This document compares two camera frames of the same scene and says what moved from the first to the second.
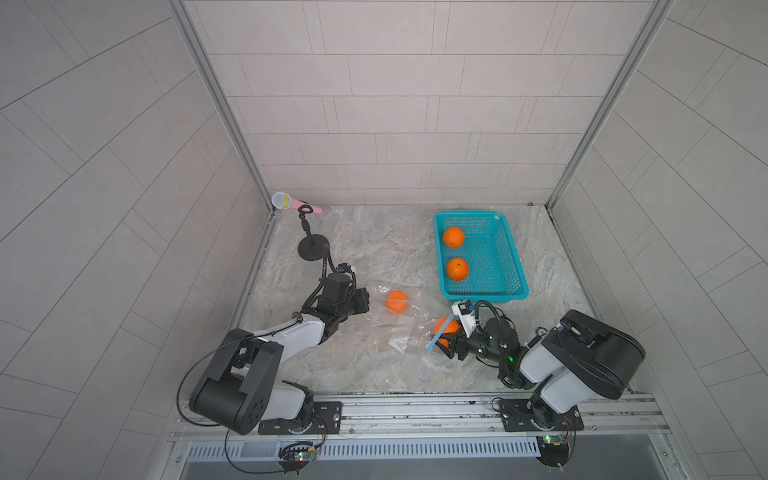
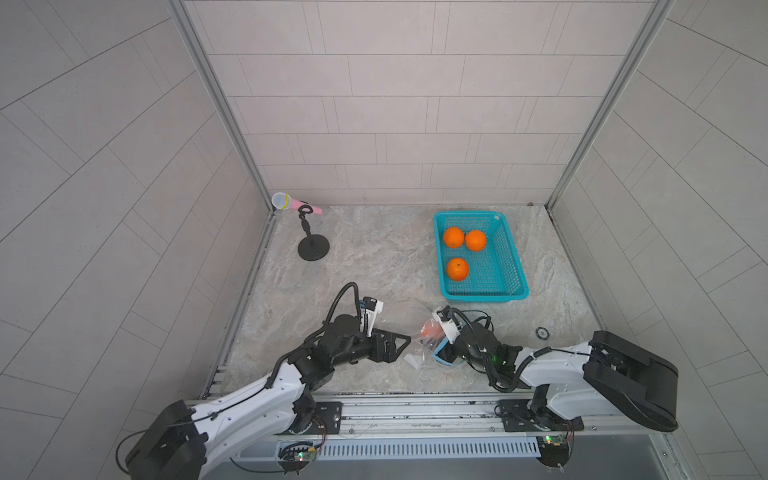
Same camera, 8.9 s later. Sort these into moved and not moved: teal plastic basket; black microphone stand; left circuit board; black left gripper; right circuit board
Moved: black left gripper
Not moved: teal plastic basket; black microphone stand; right circuit board; left circuit board
